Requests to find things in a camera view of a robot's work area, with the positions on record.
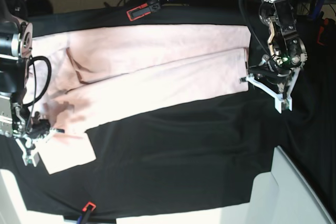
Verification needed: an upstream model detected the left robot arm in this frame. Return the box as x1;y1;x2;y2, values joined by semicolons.
239;0;308;111

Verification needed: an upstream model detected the red clamp at front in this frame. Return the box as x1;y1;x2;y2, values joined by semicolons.
82;201;97;212

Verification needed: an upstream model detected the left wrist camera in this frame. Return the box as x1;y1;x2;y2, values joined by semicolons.
275;97;292;114

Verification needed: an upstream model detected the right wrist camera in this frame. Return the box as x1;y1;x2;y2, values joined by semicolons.
22;153;40;167

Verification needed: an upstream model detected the black table cloth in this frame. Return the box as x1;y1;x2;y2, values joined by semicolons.
1;6;335;219

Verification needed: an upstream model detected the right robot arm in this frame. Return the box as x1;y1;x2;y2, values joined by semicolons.
1;0;61;159

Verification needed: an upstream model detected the red black clamp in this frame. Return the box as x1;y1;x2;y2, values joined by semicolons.
127;1;161;22

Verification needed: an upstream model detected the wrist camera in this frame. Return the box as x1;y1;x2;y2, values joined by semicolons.
22;153;40;167
275;97;292;114

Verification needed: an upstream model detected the light pink T-shirt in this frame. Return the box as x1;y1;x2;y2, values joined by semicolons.
33;25;250;174

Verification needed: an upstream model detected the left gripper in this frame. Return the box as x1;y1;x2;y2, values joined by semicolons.
240;65;301;103

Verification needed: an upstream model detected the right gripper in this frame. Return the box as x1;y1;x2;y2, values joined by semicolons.
15;119;65;156

